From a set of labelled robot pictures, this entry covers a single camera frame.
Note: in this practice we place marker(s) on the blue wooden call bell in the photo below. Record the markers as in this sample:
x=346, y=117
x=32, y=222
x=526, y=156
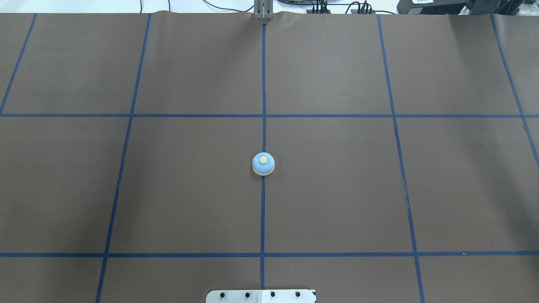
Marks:
x=263, y=164

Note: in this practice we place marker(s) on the white camera mast base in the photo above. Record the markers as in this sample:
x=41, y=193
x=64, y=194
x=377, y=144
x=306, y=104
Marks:
x=262, y=296

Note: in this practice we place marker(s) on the black power box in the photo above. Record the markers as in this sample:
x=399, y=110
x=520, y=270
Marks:
x=431, y=7

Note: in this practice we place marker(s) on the aluminium frame post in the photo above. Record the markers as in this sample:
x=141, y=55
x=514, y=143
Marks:
x=263, y=10

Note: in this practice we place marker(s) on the usb hub with cables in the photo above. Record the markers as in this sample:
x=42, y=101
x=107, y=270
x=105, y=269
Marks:
x=360, y=7

